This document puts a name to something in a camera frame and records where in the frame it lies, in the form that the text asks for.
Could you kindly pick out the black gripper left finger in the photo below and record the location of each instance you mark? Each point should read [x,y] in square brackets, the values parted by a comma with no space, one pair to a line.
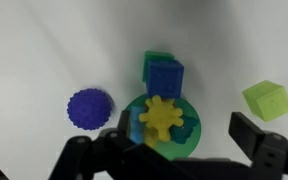
[84,156]

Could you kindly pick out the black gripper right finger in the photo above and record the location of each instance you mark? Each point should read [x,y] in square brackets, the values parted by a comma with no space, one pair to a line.
[270,153]

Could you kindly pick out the yellow microbe shaped toy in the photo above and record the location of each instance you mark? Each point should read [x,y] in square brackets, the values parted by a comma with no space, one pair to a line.
[160,116]

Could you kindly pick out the light blue toy piece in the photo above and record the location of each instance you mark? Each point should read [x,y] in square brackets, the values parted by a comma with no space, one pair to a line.
[137,125]

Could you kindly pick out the yellow toy block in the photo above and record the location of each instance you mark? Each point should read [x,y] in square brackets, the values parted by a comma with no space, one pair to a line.
[151,137]

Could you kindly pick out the teal toy piece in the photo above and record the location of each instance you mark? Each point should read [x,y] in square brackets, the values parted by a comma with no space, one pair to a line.
[185,131]

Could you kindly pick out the green toy block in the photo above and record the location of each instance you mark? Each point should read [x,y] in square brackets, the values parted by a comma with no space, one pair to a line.
[155,56]

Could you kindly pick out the purple bumpy ball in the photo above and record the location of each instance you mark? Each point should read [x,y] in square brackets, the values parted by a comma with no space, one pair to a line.
[89,108]

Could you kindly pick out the lime green cube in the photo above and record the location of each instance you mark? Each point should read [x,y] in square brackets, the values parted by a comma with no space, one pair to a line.
[267,100]

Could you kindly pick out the blue cube with holes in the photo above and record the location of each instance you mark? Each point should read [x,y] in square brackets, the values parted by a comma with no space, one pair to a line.
[165,78]

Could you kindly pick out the green round base plate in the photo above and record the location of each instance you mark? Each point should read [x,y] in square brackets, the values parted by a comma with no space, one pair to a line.
[187,148]

